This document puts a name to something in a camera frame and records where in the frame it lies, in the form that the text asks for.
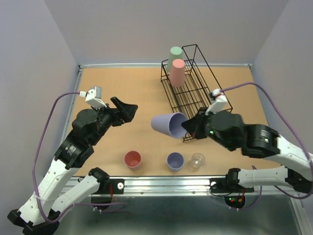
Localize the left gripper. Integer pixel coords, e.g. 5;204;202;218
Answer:
91;95;140;143

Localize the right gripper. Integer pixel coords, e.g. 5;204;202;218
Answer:
182;106;236;151

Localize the large lavender plastic cup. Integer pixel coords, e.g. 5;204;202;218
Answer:
151;113;187;139

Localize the black wire dish rack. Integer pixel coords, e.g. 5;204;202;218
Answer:
160;44;233;142

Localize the salmon pink plastic cup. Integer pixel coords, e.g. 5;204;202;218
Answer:
169;59;185;87

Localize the mint green plastic cup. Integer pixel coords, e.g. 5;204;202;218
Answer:
167;46;182;72

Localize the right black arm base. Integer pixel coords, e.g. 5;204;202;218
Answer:
209;177;254;194

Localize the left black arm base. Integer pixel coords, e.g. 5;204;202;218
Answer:
93;178;125;195

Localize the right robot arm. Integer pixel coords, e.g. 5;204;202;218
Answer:
182;108;313;194

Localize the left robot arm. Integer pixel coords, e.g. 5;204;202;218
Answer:
7;97;138;235

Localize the clear plastic cup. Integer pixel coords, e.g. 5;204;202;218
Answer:
190;153;205;169

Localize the small lavender plastic cup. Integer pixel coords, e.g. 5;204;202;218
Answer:
167;152;184;172

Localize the red plastic cup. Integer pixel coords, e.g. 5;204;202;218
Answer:
124;151;141;170

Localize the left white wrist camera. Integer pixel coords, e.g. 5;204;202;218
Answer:
79;86;107;110

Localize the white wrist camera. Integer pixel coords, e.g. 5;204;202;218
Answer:
205;89;227;116
79;86;107;110

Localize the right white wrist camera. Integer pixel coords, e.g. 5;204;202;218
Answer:
205;89;227;116

